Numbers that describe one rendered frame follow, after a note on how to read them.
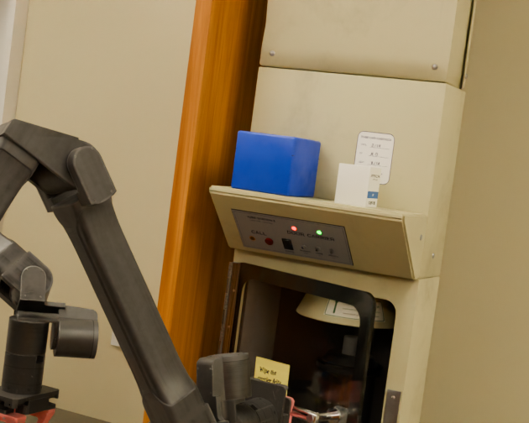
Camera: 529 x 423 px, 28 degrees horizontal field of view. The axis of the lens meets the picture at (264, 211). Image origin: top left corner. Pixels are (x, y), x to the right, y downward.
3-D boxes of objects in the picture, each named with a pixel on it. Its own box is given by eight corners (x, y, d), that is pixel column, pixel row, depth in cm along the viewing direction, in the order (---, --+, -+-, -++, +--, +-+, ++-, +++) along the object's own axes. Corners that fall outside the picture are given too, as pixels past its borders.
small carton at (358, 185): (345, 203, 162) (350, 164, 162) (376, 207, 160) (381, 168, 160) (333, 202, 158) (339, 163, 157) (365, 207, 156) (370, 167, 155)
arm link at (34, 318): (8, 306, 153) (11, 313, 147) (56, 310, 155) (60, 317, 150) (2, 353, 153) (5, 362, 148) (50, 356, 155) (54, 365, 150)
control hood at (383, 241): (233, 247, 174) (241, 186, 174) (420, 279, 160) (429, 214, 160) (199, 248, 164) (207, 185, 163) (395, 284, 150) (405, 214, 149)
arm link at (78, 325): (14, 289, 159) (22, 264, 152) (91, 296, 162) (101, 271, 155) (10, 364, 153) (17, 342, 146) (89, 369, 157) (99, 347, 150)
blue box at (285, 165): (258, 190, 172) (265, 134, 171) (314, 197, 167) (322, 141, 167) (229, 187, 163) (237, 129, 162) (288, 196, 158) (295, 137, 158)
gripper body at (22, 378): (59, 401, 155) (65, 352, 154) (14, 413, 146) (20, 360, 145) (24, 392, 158) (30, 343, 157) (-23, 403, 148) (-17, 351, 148)
